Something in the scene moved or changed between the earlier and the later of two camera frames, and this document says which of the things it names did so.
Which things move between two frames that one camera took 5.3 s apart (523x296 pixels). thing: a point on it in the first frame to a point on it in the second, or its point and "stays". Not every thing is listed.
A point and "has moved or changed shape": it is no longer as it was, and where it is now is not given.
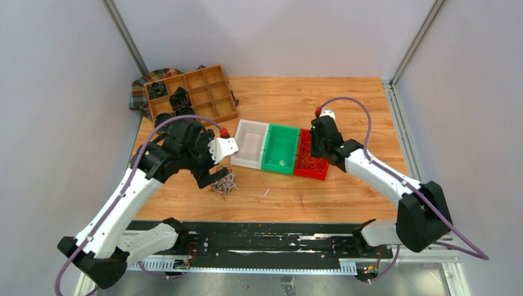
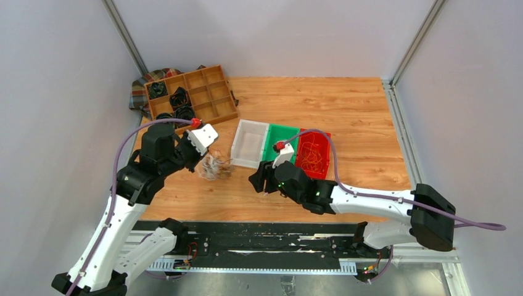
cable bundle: [224, 186] has moved or changed shape
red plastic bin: [306, 164] stays
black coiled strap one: [157, 89] stays
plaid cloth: [138, 98] stays
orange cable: [307, 162] stays
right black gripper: [314, 151] to [264, 172]
